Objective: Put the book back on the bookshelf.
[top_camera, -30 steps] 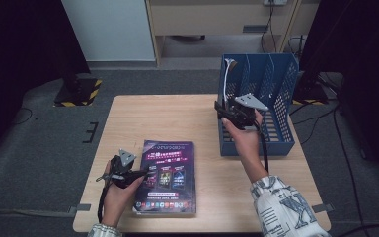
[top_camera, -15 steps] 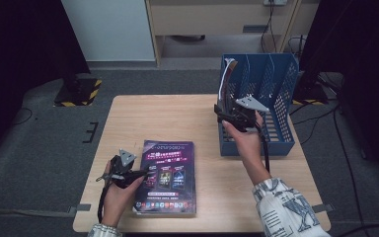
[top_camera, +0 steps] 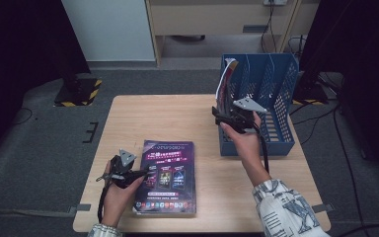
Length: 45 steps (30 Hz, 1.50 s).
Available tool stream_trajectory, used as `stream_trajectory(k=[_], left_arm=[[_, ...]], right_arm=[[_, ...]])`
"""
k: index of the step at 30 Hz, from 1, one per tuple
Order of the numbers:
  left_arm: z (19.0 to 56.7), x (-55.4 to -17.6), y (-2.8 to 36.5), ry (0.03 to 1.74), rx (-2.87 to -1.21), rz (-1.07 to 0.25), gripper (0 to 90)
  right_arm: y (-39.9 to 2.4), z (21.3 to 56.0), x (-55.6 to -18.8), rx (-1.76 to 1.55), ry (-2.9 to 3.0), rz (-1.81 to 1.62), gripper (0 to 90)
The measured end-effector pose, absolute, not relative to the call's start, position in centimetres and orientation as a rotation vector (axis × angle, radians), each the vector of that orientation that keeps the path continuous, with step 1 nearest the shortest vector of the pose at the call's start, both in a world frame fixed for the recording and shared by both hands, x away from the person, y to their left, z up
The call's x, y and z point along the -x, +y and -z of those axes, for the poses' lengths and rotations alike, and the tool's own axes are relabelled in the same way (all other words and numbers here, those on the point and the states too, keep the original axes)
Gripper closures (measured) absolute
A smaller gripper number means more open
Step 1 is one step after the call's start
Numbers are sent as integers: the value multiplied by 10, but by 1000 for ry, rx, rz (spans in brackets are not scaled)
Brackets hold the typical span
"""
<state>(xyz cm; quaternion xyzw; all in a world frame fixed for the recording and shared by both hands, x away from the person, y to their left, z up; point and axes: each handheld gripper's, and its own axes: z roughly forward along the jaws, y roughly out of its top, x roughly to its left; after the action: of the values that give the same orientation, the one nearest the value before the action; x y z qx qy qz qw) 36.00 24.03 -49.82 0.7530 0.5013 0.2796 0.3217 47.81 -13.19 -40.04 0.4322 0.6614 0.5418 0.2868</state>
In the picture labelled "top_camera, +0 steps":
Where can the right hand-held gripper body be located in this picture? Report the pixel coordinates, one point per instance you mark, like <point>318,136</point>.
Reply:
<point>243,120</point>

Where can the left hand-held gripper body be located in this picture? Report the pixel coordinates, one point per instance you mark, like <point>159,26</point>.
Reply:
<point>121,168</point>

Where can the thin purple magazine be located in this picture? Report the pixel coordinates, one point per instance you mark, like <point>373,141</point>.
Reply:
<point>167,177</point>

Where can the black magazine with red cards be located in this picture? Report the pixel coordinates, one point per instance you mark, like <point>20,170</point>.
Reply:
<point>225,85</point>

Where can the blue plastic file rack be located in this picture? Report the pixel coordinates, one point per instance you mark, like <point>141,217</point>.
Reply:
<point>276,144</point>

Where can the person's right hand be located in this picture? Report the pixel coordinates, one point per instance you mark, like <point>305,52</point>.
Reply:
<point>248,144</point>

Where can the person's left hand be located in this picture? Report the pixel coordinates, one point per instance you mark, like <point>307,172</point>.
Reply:
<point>116,200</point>

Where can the black stand with striped base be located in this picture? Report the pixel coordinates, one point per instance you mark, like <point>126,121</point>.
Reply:
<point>311,94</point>
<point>79,92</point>

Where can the light wooden desk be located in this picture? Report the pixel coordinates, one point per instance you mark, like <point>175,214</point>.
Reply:
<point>210,19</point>

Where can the white power strip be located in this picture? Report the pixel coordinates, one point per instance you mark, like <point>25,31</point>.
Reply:
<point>275,2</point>

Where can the white cabinet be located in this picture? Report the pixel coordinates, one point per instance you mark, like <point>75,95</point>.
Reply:
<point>112,29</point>

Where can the dark curtain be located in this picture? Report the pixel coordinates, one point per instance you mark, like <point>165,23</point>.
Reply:
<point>19,49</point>
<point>368,49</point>

